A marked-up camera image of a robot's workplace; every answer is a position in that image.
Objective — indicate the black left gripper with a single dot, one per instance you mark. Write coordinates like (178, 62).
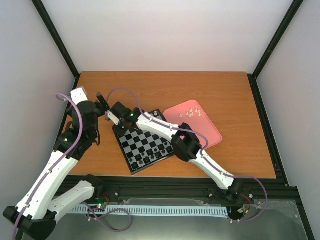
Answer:
(101, 110)

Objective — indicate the pink plastic tray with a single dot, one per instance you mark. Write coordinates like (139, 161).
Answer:
(201, 124)

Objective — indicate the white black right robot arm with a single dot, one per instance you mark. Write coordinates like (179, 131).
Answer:
(185, 143)

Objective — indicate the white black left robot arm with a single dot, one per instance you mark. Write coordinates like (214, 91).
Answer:
(38, 213)

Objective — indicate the black grey chess board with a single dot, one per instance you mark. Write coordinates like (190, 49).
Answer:
(139, 144)

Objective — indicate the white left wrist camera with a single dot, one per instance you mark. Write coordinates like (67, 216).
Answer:
(79, 95)

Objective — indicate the black aluminium frame rail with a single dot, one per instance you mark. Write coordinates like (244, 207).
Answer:
(123, 188)

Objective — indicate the left black corner post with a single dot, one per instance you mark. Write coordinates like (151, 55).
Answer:
(50, 26)

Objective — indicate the black corner post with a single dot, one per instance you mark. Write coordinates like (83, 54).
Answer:
(50, 26)
(283, 26)

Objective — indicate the white slotted cable duct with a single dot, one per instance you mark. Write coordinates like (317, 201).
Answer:
(161, 211)

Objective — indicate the right black corner post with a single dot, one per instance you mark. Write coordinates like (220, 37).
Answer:
(283, 26)

